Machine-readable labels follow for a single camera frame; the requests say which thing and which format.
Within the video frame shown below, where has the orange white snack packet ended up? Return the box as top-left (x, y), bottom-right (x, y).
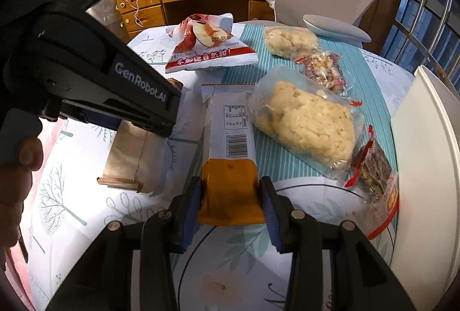
top-left (197, 83), bottom-right (267, 227)

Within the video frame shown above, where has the large clear puffed rice bag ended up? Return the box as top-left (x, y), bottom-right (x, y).
top-left (248, 64), bottom-right (365, 177)

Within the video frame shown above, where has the white plastic basket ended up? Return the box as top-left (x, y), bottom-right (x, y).
top-left (390, 66), bottom-right (460, 301)

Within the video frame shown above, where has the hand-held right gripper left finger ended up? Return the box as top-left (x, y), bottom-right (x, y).
top-left (47, 176), bottom-right (204, 311)

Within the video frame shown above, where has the red-trim clear nut bar packet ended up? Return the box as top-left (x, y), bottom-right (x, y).
top-left (345, 126), bottom-right (400, 240)
top-left (294, 51), bottom-right (362, 106)

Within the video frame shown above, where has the small clear puffed rice bag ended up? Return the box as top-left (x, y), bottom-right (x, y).
top-left (263, 26), bottom-right (320, 59)

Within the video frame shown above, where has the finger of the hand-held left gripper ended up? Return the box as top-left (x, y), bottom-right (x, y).
top-left (80, 109), bottom-right (123, 129)
top-left (120, 106), bottom-right (178, 138)

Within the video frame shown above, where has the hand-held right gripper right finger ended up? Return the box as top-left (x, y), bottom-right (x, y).
top-left (259, 176), bottom-right (417, 311)

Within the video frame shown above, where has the person's left hand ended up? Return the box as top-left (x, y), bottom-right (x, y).
top-left (0, 136), bottom-right (44, 249)

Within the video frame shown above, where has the white cord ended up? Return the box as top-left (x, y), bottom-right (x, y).
top-left (120, 0), bottom-right (144, 29)

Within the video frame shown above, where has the large white apple chip packet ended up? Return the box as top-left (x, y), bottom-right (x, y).
top-left (165, 12), bottom-right (259, 74)

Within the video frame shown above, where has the beige wafer packet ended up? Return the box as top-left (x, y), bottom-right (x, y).
top-left (97, 78), bottom-right (185, 194)

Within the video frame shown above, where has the metal window guard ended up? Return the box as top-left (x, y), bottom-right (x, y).
top-left (381, 0), bottom-right (460, 99)

